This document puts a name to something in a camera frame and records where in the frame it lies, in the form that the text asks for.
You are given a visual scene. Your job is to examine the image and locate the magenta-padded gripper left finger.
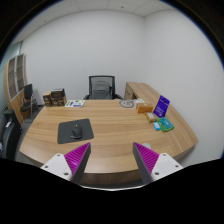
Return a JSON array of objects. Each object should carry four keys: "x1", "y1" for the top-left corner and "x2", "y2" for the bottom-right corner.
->
[{"x1": 40, "y1": 142, "x2": 92, "y2": 186}]

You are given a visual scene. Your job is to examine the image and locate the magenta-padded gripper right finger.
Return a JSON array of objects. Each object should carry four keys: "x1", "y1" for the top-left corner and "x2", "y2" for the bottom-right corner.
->
[{"x1": 131, "y1": 141, "x2": 184, "y2": 186}]

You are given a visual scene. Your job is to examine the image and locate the black computer mouse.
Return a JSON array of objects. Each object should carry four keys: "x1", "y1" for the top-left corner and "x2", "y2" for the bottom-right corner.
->
[{"x1": 70, "y1": 123, "x2": 84, "y2": 140}]

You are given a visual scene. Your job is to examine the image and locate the dark grey mouse pad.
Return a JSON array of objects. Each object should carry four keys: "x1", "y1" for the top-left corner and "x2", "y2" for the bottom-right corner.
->
[{"x1": 57, "y1": 118, "x2": 95, "y2": 145}]

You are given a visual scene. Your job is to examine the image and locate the white round desk grommet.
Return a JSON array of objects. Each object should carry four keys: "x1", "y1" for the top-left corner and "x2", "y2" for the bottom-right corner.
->
[{"x1": 140, "y1": 142, "x2": 152, "y2": 151}]

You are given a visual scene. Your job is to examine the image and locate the green pack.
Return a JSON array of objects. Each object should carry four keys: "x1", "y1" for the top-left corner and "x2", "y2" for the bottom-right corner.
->
[{"x1": 156, "y1": 116, "x2": 175, "y2": 133}]

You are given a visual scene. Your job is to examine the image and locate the small tan box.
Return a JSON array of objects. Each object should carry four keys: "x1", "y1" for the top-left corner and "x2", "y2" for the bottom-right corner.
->
[{"x1": 144, "y1": 111, "x2": 158, "y2": 123}]

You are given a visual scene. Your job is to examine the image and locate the black padded armchair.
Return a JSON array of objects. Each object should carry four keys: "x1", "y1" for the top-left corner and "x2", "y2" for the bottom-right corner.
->
[{"x1": 0, "y1": 109, "x2": 23, "y2": 161}]

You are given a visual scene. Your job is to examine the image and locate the purple upright package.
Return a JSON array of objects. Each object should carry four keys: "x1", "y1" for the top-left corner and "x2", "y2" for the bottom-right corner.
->
[{"x1": 152, "y1": 95, "x2": 171, "y2": 119}]

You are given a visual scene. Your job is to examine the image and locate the orange-brown cardboard box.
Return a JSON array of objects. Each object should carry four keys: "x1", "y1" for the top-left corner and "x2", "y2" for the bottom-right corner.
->
[{"x1": 135, "y1": 102, "x2": 154, "y2": 115}]

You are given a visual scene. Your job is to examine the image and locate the large brown cardboard box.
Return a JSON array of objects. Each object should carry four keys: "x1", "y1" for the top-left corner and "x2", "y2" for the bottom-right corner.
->
[{"x1": 50, "y1": 95, "x2": 68, "y2": 108}]

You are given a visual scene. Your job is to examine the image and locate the green and white leaflet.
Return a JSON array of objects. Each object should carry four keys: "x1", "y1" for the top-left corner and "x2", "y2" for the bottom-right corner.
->
[{"x1": 64, "y1": 99, "x2": 86, "y2": 109}]

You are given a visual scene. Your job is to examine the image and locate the small brown cardboard box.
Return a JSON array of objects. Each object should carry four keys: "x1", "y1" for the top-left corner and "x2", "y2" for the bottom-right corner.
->
[{"x1": 42, "y1": 91, "x2": 53, "y2": 108}]

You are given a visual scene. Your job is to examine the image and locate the black box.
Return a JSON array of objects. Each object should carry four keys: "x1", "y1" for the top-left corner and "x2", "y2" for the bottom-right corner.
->
[{"x1": 50, "y1": 87, "x2": 66, "y2": 99}]

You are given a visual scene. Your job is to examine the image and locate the black visitor chair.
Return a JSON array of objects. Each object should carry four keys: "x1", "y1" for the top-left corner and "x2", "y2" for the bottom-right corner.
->
[{"x1": 19, "y1": 83, "x2": 38, "y2": 121}]

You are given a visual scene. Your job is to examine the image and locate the wooden side desk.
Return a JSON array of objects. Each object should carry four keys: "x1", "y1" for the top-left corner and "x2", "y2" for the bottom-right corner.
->
[{"x1": 123, "y1": 81, "x2": 162, "y2": 104}]

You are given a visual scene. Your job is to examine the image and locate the wooden shelf unit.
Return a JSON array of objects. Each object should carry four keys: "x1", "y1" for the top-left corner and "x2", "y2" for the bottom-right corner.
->
[{"x1": 3, "y1": 53, "x2": 28, "y2": 124}]

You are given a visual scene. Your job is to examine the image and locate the black mesh office chair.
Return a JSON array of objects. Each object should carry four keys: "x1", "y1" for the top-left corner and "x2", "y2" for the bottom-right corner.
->
[{"x1": 82, "y1": 75, "x2": 124, "y2": 101}]

